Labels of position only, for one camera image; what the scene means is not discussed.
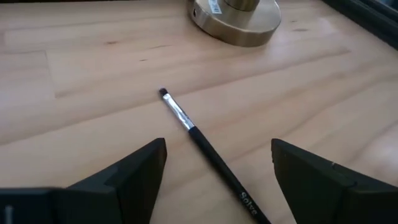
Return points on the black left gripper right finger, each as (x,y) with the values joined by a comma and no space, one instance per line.
(317,189)

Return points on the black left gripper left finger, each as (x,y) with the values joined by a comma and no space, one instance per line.
(124,186)

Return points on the thin black makeup brush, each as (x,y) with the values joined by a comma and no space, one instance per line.
(214,155)

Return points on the brass lamp with white bulb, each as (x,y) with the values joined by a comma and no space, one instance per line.
(236,28)

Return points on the black aluminium table frame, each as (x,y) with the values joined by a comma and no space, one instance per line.
(373,18)

